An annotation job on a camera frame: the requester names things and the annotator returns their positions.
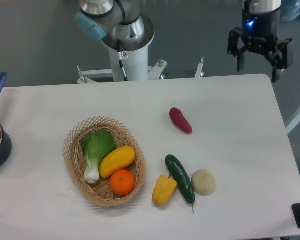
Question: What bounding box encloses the beige steamed bun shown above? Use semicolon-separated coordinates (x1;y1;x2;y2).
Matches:
191;169;217;196

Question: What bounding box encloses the woven wicker basket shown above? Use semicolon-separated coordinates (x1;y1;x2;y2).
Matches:
62;116;146;207

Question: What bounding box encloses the yellow mango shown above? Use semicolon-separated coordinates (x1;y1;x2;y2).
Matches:
99;146;136;179

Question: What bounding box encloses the orange tangerine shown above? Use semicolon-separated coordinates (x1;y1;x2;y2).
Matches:
109;169;136;196

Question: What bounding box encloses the yellow bell pepper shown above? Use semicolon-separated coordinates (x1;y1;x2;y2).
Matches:
152;174;178;207

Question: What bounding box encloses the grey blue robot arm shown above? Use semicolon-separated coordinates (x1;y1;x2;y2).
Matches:
75;0;294;82

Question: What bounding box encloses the dark green cucumber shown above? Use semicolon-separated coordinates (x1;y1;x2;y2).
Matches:
164;154;196;213

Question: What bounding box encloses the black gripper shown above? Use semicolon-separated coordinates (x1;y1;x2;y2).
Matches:
227;8;294;83

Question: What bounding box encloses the blue plastic bag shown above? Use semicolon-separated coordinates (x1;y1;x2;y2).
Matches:
280;0;300;23

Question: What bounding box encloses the purple sweet potato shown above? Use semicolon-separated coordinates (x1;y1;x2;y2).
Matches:
169;107;193;134

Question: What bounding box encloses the green bok choy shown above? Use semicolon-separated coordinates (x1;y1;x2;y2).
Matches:
81;129;116;184

